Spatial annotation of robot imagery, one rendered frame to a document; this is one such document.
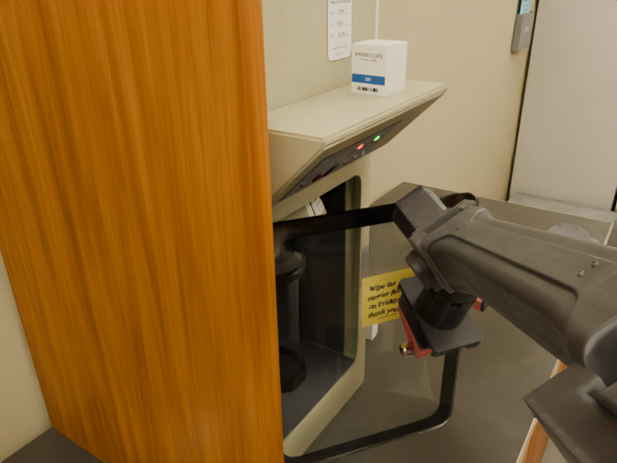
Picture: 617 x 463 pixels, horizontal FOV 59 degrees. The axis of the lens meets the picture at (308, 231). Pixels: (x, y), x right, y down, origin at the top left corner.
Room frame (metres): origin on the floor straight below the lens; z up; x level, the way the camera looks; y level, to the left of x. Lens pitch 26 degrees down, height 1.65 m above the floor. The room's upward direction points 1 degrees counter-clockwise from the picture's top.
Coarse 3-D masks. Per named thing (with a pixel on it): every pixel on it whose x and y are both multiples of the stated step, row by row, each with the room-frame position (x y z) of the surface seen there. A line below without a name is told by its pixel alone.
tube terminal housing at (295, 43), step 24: (264, 0) 0.62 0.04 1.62; (288, 0) 0.65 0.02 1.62; (312, 0) 0.69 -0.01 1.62; (360, 0) 0.78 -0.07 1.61; (264, 24) 0.61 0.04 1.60; (288, 24) 0.65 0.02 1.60; (312, 24) 0.69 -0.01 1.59; (360, 24) 0.79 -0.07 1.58; (264, 48) 0.61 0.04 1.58; (288, 48) 0.65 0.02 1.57; (312, 48) 0.69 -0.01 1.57; (288, 72) 0.65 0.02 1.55; (312, 72) 0.69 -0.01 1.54; (336, 72) 0.73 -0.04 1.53; (288, 96) 0.65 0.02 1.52; (312, 96) 0.69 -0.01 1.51; (360, 168) 0.79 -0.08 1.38; (312, 192) 0.69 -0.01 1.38; (360, 192) 0.80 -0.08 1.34
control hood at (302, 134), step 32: (320, 96) 0.68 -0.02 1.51; (352, 96) 0.68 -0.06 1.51; (384, 96) 0.68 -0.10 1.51; (416, 96) 0.68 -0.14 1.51; (288, 128) 0.54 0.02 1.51; (320, 128) 0.53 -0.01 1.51; (352, 128) 0.54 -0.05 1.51; (384, 128) 0.65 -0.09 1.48; (288, 160) 0.52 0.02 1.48; (320, 160) 0.53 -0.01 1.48
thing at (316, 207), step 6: (318, 198) 0.75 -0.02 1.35; (306, 204) 0.72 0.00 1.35; (312, 204) 0.73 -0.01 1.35; (318, 204) 0.74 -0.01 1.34; (300, 210) 0.71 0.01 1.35; (306, 210) 0.71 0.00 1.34; (312, 210) 0.72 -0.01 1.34; (318, 210) 0.73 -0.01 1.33; (324, 210) 0.76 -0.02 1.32; (288, 216) 0.70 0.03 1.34; (294, 216) 0.70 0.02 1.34; (300, 216) 0.70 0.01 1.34; (306, 216) 0.71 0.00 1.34
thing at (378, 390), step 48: (288, 240) 0.57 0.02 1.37; (336, 240) 0.59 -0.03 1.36; (384, 240) 0.61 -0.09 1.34; (288, 288) 0.57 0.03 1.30; (336, 288) 0.59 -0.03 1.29; (288, 336) 0.57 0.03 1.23; (336, 336) 0.59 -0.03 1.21; (384, 336) 0.62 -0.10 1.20; (288, 384) 0.57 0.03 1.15; (336, 384) 0.59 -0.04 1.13; (384, 384) 0.62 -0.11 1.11; (432, 384) 0.64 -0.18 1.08; (288, 432) 0.57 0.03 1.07; (336, 432) 0.59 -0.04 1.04; (384, 432) 0.62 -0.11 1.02
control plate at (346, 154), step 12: (384, 132) 0.67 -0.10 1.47; (360, 144) 0.62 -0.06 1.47; (372, 144) 0.69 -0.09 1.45; (336, 156) 0.57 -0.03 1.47; (348, 156) 0.64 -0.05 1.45; (360, 156) 0.71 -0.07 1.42; (324, 168) 0.59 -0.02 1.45; (336, 168) 0.65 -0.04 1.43; (300, 180) 0.55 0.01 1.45; (288, 192) 0.56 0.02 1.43
